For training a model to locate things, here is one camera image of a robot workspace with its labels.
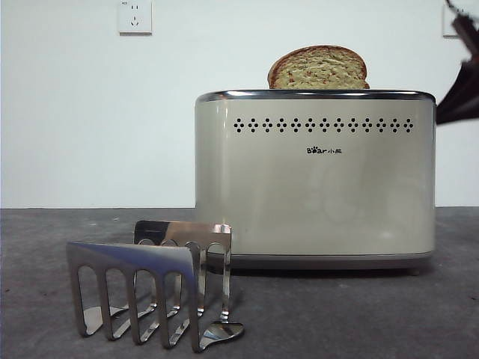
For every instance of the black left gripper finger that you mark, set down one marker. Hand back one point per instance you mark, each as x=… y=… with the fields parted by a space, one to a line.
x=466 y=86

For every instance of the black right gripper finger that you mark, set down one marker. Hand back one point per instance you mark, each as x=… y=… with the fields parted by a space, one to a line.
x=466 y=108

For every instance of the brown bread slice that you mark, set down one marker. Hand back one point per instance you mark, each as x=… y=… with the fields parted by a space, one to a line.
x=318 y=71

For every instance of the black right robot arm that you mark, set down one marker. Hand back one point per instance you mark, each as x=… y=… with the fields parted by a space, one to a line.
x=469 y=30

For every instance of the cream and chrome toaster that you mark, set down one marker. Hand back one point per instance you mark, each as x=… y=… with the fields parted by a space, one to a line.
x=314 y=194

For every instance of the shiny steel toast rack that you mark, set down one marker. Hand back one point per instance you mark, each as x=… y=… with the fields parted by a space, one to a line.
x=123 y=254

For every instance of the white wall socket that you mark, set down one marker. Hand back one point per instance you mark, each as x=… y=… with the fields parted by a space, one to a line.
x=448 y=26
x=135 y=18

